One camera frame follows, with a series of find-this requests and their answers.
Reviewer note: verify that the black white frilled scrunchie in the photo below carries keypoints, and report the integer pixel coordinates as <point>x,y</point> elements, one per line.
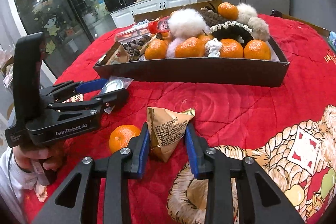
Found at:
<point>232,30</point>

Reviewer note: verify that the blue tissue pack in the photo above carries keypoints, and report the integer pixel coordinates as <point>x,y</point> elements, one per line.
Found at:
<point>332,40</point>

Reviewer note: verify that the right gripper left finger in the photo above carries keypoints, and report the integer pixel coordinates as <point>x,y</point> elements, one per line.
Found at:
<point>77,197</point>

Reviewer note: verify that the tray mandarin middle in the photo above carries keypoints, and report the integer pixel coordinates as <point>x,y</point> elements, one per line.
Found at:
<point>156,50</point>

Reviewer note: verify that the glass sliding door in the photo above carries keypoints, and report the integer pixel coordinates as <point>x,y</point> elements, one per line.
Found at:
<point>70,27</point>

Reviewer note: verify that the tray mandarin far right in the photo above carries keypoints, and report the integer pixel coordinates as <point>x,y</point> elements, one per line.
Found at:
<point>257,49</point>

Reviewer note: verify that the beige fluffy pompom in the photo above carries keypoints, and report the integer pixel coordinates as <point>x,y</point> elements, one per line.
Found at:
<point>260,29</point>

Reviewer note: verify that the white kitchen cabinet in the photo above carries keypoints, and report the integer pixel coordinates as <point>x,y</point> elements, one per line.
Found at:
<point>125,16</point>

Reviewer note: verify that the mandarin orange cluster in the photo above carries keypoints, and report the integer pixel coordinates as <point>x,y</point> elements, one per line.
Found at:
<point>204,38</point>

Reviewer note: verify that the person's left hand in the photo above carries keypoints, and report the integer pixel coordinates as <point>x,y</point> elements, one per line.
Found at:
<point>52,157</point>

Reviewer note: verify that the clear plastic cable bag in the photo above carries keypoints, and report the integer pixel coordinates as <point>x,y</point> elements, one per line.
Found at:
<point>114,88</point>

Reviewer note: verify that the cream fluffy pompom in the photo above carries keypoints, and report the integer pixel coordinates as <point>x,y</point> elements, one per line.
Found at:
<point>245,12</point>

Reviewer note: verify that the brown knitted plush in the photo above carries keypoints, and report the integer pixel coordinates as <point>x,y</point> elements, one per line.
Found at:
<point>211,16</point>

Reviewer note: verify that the white fluffy pompom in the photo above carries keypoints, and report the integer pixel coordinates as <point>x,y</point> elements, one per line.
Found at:
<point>186,23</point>

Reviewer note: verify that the red quilted blanket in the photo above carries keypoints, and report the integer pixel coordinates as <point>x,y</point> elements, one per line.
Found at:
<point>244,116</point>

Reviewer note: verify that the white small figurine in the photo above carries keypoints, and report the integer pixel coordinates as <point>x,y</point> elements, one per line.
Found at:
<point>213,48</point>

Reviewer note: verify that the brown pyramid snack packet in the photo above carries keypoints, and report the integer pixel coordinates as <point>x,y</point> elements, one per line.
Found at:
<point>166,129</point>

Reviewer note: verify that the red cap water bottle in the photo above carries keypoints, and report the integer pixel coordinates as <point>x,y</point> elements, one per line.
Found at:
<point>151,27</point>

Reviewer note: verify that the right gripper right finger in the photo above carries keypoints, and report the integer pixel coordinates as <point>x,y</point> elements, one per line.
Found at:
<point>260,200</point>

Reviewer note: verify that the dark cardboard tray box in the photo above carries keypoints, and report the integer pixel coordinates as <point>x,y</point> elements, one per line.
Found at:
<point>127,59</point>

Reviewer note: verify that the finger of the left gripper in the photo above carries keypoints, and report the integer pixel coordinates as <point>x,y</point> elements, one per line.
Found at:
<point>95,105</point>
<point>66,90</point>

